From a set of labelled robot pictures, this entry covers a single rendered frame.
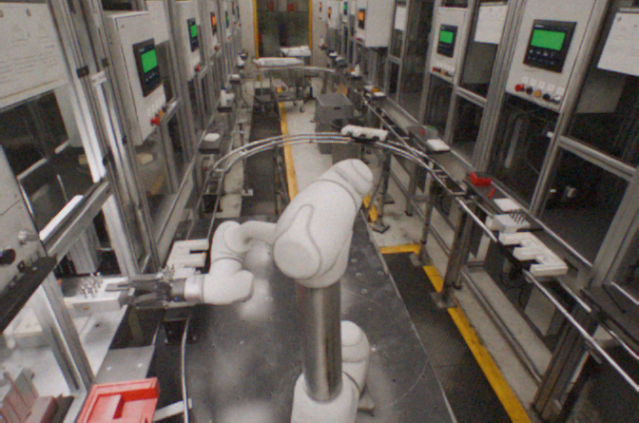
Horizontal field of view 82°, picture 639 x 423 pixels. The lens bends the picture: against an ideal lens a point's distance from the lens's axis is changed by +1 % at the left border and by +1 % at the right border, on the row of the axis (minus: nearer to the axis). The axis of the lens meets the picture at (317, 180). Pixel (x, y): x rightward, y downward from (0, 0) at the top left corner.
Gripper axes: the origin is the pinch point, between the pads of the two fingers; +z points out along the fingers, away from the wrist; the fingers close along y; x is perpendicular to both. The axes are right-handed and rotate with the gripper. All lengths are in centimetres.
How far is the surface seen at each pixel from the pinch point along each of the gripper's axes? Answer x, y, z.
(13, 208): 23, 45, 3
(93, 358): 12.7, -12.8, 5.1
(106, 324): 0.0, -12.9, 6.4
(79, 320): -2.2, -12.6, 15.3
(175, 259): -34.7, -15.4, -7.4
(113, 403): 29.9, -8.3, -7.3
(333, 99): -409, -41, -138
